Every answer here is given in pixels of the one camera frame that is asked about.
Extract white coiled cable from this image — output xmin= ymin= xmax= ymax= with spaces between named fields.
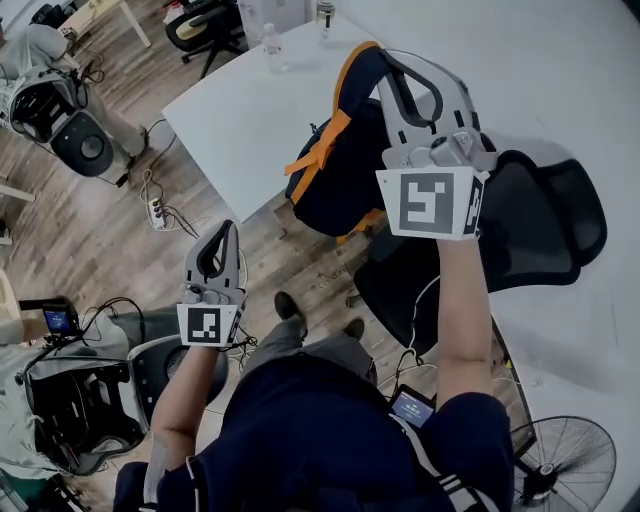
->
xmin=139 ymin=167 xmax=167 ymax=202

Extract person's right forearm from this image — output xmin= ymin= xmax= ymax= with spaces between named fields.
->
xmin=435 ymin=237 xmax=495 ymax=417

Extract white cabinet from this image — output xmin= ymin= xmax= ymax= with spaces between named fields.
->
xmin=237 ymin=0 xmax=317 ymax=50

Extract small black monitor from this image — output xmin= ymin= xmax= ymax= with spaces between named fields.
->
xmin=41 ymin=299 xmax=82 ymax=342

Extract glass tumbler with dark lid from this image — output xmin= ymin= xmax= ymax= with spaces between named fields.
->
xmin=314 ymin=0 xmax=337 ymax=42

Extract white power strip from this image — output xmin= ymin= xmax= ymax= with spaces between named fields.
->
xmin=144 ymin=197 xmax=174 ymax=232

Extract clear plastic water bottle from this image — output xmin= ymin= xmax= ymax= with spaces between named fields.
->
xmin=261 ymin=22 xmax=287 ymax=77

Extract black mesh office chair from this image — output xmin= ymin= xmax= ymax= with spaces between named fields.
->
xmin=352 ymin=147 xmax=609 ymax=357

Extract white table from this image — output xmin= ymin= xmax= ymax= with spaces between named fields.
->
xmin=160 ymin=10 xmax=437 ymax=224

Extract person's navy jacket torso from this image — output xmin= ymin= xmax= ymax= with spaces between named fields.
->
xmin=112 ymin=349 xmax=516 ymax=512

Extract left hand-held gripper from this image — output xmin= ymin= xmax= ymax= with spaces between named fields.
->
xmin=175 ymin=218 xmax=249 ymax=347

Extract navy backpack with orange trim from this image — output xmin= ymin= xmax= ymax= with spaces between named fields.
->
xmin=283 ymin=40 xmax=401 ymax=247

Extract person's left forearm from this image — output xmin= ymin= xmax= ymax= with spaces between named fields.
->
xmin=149 ymin=344 xmax=231 ymax=472

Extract black pedestal fan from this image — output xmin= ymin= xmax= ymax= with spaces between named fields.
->
xmin=512 ymin=414 xmax=618 ymax=512

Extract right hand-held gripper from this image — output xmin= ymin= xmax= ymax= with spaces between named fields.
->
xmin=375 ymin=48 xmax=499 ymax=242

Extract light wooden desk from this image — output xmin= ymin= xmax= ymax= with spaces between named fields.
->
xmin=58 ymin=0 xmax=152 ymax=49

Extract grey shell equipment pack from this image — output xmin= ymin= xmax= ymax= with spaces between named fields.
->
xmin=19 ymin=333 xmax=189 ymax=477
xmin=8 ymin=64 xmax=118 ymax=178

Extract black chair with beige cushion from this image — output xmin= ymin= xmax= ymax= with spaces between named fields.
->
xmin=164 ymin=0 xmax=247 ymax=67

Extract person's left dark shoe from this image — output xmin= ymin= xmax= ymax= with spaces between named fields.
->
xmin=274 ymin=291 xmax=308 ymax=332

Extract person's grey trousers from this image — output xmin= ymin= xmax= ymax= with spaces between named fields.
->
xmin=239 ymin=314 xmax=377 ymax=387

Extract black phone with lit screen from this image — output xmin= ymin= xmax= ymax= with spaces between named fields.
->
xmin=389 ymin=383 xmax=437 ymax=430

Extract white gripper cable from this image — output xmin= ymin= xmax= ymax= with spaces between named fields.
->
xmin=408 ymin=274 xmax=442 ymax=364

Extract light wooden bench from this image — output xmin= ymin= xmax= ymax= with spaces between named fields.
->
xmin=0 ymin=174 xmax=37 ymax=204

